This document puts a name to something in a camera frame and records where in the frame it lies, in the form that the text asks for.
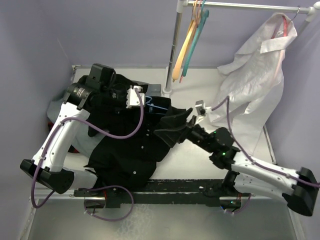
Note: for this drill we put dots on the orange hanger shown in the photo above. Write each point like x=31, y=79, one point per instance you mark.
x=178, y=67

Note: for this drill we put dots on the aluminium frame rail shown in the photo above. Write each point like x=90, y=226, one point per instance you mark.
x=213, y=188

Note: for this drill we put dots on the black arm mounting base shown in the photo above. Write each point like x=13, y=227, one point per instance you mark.
x=114, y=197

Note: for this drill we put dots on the white hanging shirt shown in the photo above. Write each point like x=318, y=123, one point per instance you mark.
x=254, y=83

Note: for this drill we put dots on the silver clothes rack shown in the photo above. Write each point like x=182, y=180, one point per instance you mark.
x=311, y=13

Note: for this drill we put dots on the grey shirt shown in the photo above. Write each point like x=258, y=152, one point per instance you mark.
x=82, y=142

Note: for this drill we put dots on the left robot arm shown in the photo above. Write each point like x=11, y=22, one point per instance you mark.
x=47, y=166

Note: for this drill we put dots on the black button shirt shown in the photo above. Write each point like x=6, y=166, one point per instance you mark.
x=126, y=162

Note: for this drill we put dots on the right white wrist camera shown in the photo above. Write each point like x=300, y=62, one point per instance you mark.
x=202, y=110

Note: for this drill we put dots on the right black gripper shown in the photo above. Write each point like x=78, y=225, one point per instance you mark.
x=172, y=136

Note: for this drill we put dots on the light blue hanger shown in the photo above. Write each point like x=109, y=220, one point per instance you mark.
x=154, y=109

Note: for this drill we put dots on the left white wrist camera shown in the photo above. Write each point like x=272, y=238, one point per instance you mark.
x=135, y=97

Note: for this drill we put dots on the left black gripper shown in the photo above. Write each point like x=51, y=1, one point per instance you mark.
x=124, y=90

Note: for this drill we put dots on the red black plaid shirt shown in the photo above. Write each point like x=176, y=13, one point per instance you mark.
x=71, y=149

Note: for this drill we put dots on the teal hanger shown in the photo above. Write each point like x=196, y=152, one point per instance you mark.
x=204, y=14

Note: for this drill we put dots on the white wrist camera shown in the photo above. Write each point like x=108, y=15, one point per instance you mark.
x=202, y=110
x=135, y=97

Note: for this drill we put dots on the pink hanger under white shirt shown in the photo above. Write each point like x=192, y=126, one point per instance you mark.
x=284, y=34

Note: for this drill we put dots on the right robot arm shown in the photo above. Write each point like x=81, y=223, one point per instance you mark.
x=245, y=174

